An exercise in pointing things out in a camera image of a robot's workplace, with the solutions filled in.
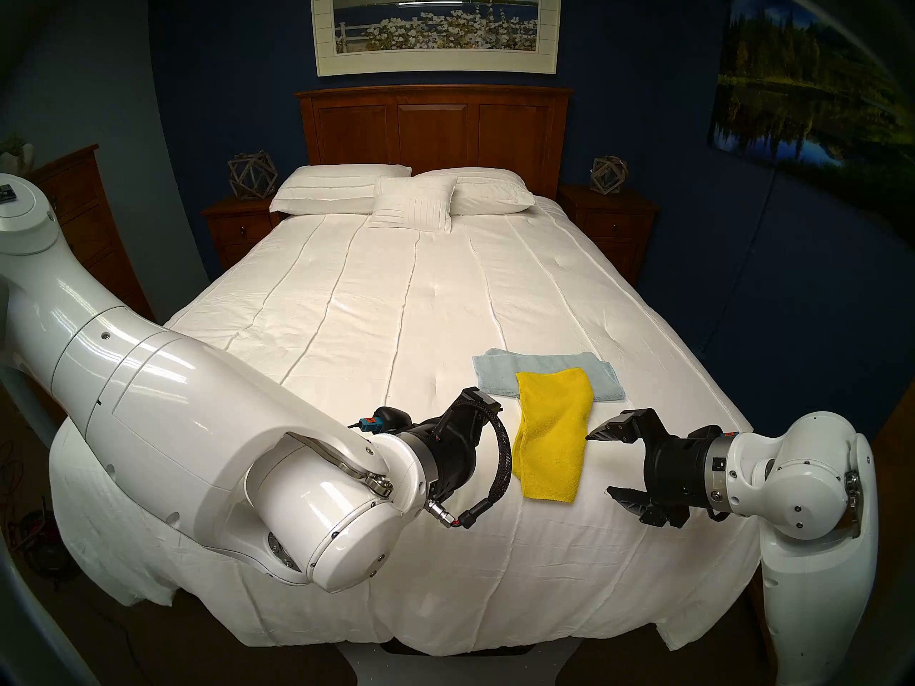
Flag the large white pillow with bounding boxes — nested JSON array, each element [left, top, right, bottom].
[[413, 166, 535, 216], [269, 164, 412, 216]]

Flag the brown wooden dresser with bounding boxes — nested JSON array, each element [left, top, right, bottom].
[[25, 144, 157, 324]]

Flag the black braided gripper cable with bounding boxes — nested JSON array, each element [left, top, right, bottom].
[[427, 399, 514, 530]]

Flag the forest lake wall poster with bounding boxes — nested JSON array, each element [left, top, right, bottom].
[[708, 0, 915, 214]]

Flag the brown wooden nightstand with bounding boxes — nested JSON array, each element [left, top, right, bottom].
[[558, 183, 660, 287], [201, 195, 283, 271]]

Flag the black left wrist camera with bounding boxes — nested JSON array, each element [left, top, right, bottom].
[[350, 406, 412, 435]]

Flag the small white plant vase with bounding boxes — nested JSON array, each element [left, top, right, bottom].
[[0, 134, 35, 178]]

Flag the brown wooden headboard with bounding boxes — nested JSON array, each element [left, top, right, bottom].
[[296, 84, 574, 199]]

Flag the light blue hand towel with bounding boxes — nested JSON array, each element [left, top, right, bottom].
[[472, 348, 627, 404]]

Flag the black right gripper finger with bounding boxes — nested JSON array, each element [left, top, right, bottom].
[[586, 408, 666, 446], [606, 488, 688, 528]]

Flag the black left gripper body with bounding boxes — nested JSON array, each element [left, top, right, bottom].
[[420, 388, 503, 507]]

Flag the yellow microfiber hand towel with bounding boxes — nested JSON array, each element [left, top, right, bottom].
[[515, 368, 595, 504]]

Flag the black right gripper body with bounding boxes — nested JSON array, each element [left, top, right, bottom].
[[642, 424, 727, 514]]

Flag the white bed with comforter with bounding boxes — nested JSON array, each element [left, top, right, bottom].
[[50, 195, 762, 657]]

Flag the white framed flower picture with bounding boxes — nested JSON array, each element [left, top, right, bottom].
[[310, 0, 563, 77]]

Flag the grey geometric wire ornament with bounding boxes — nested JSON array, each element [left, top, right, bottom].
[[227, 151, 279, 201], [590, 156, 629, 195]]

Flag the tangled floor cables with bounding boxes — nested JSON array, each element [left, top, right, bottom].
[[0, 442, 72, 578]]

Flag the small white pleated pillow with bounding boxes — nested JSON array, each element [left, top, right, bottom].
[[367, 175, 458, 234]]

